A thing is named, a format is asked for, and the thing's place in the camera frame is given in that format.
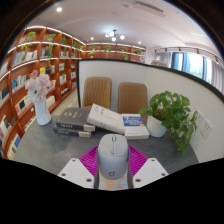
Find white computer mouse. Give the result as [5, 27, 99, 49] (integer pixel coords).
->
[96, 133, 130, 181]

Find ceiling lamp with round bulbs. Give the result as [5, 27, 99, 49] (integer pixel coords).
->
[103, 29, 126, 43]

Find green plant in white pot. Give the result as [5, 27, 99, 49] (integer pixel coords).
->
[138, 90, 198, 157]

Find orange wooden bookshelf unit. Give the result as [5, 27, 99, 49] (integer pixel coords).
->
[0, 25, 148, 159]

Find blue and white book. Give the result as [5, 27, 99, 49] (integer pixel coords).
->
[120, 113, 151, 140]

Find window with curtains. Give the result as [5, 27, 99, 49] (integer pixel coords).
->
[154, 46, 224, 91]

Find tan upholstered chair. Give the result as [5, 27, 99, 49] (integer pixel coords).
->
[117, 81, 149, 116]
[81, 76, 113, 110]

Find thick dark hardcover book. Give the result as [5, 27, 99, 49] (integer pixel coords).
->
[52, 125, 93, 139]
[54, 107, 97, 133]

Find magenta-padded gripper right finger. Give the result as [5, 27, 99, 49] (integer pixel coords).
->
[127, 144, 170, 190]

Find white wall socket plate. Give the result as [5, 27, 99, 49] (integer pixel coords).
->
[194, 110, 205, 129]
[199, 119, 214, 140]

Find thick white book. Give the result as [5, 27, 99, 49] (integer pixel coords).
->
[86, 103, 126, 135]

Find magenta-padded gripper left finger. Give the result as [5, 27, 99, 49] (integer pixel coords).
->
[57, 145, 100, 190]

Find white desk partition panel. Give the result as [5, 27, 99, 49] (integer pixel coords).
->
[76, 58, 224, 164]

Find pink and white flowers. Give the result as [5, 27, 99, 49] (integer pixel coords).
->
[24, 69, 52, 104]

